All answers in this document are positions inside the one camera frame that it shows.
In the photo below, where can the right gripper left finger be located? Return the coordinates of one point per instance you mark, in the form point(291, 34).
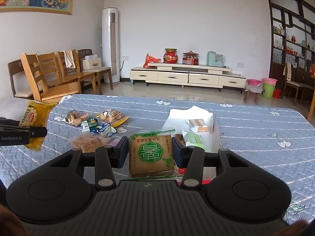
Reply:
point(106, 158)

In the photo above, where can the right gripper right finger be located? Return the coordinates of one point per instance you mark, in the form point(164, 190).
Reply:
point(192, 159)

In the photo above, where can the light green cracker pack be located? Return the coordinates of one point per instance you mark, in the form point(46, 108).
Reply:
point(193, 140)

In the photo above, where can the clear bag brown pastries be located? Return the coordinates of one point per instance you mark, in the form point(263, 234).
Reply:
point(88, 142)

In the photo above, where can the blue white snack pack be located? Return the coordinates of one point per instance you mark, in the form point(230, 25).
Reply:
point(106, 130)

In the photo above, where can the yellow snack pack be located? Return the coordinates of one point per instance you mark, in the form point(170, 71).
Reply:
point(36, 117)

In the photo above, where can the orange cracker pack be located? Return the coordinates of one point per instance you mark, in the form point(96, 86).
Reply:
point(197, 125)

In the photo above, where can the green biscuit pack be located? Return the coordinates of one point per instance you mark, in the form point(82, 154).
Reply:
point(151, 154)

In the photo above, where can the purple snack pack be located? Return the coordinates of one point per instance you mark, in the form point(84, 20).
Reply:
point(114, 141)

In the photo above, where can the dark brown cake pack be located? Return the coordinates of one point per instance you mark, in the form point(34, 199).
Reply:
point(180, 138)

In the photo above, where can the grey sofa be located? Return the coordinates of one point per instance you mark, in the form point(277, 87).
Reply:
point(13, 108)

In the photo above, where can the red white cardboard box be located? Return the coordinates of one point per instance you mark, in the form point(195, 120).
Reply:
point(177, 120)

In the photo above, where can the green white snack pack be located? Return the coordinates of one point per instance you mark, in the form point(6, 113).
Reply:
point(89, 125)

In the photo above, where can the yellow bag small buns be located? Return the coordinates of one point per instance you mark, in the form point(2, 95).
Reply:
point(114, 117)

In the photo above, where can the dark padded chair left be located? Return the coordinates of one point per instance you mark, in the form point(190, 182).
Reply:
point(18, 80)

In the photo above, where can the clear bag round cookies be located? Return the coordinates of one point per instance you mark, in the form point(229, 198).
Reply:
point(75, 117)

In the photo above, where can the near light wooden chair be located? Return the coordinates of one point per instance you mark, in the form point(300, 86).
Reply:
point(43, 77)

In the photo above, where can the light wooden chair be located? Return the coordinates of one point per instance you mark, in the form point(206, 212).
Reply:
point(50, 69)
point(43, 77)

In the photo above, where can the cream TV cabinet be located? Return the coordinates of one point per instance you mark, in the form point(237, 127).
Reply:
point(188, 75)

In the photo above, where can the white towel on chair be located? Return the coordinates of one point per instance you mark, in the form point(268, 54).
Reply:
point(69, 59)

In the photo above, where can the blue quilted table cover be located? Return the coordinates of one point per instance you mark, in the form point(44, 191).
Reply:
point(279, 140)

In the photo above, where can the small wooden stool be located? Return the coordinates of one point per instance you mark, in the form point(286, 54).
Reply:
point(254, 91)

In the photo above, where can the pink basin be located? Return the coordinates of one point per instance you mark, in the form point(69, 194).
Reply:
point(254, 82)

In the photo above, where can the white paper gift bag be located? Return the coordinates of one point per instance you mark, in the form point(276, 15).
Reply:
point(91, 62)

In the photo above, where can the red pavilion gift box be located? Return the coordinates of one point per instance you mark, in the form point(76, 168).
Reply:
point(190, 58)

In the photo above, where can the mint green kitchen appliance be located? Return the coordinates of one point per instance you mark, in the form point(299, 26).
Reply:
point(214, 59)

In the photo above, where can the red round jar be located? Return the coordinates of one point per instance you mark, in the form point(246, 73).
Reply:
point(170, 56)

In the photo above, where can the small red bucket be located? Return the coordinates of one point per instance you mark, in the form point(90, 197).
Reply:
point(277, 93)

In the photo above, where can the green bucket pink lid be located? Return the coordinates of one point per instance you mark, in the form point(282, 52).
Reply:
point(269, 87)

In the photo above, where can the dark chair with bag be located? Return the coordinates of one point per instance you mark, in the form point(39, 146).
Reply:
point(99, 72)

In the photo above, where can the red plastic bag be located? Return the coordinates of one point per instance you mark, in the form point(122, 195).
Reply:
point(149, 60)

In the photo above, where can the chair by shelf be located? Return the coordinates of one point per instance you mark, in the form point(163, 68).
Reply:
point(297, 79)

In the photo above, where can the white standing air conditioner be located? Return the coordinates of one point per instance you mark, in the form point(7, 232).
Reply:
point(110, 41)

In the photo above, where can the dark wooden display shelf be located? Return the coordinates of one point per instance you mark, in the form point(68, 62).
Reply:
point(292, 38)

